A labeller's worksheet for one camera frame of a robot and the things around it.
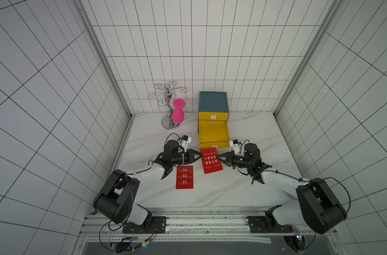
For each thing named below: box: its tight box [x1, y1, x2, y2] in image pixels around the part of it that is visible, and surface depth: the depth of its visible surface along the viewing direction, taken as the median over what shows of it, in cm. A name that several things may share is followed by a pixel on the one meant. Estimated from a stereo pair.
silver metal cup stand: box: [148, 80, 188, 131], surface depth 97 cm
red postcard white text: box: [175, 165, 194, 190], surface depth 89 cm
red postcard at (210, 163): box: [199, 147, 224, 175], surface depth 82 cm
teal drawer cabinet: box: [198, 91, 230, 121], surface depth 99 cm
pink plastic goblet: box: [171, 98, 187, 124], surface depth 94 cm
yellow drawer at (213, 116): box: [198, 111, 230, 122], surface depth 95 cm
